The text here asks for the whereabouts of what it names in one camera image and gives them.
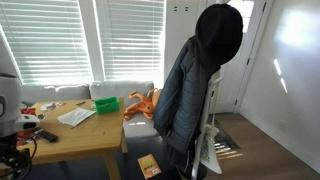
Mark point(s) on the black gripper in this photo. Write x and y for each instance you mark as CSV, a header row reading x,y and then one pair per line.
x,y
11,156

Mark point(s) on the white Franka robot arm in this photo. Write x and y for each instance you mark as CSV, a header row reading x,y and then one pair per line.
x,y
8,100

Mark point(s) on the red white patterned paper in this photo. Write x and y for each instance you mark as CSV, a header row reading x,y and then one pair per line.
x,y
25,138

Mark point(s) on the green plastic lunch box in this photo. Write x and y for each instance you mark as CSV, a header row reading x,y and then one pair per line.
x,y
107,106

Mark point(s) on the yellow box on floor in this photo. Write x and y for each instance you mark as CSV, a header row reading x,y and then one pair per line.
x,y
149,165

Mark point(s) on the black remote control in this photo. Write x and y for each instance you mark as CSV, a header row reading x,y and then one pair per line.
x,y
46,135

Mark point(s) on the small cartoon sticker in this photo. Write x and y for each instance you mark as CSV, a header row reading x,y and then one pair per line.
x,y
41,116

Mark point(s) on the large round cartoon sticker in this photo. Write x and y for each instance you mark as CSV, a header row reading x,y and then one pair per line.
x,y
51,106

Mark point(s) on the white paper towel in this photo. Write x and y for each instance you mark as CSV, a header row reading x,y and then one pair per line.
x,y
75,116

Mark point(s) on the light wooden table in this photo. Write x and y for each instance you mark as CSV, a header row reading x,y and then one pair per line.
x,y
90,133

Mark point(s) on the small dark sticker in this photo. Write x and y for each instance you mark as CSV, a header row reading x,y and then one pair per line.
x,y
81,103

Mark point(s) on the white window blind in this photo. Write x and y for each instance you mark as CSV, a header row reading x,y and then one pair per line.
x,y
131,40
46,40

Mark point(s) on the dark blue rug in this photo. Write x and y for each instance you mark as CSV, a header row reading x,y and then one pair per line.
x,y
133,146

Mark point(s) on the light grey sofa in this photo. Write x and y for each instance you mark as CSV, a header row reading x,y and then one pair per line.
x,y
116,89

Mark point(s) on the orange plush octopus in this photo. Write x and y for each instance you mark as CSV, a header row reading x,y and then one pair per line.
x,y
143,106

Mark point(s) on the dark grey puffer coat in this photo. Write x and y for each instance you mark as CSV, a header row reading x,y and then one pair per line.
x,y
183,100

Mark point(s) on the white coat rack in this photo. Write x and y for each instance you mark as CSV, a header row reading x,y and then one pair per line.
x,y
203,126

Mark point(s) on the white tote bag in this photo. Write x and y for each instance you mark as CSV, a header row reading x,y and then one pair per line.
x,y
210,153

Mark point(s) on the dark striped doormat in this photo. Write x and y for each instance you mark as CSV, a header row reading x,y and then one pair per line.
x,y
226,141

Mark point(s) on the white door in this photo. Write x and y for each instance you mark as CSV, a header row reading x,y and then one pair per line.
x,y
233,83

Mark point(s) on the black hat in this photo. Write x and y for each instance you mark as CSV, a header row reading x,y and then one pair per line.
x,y
218,33

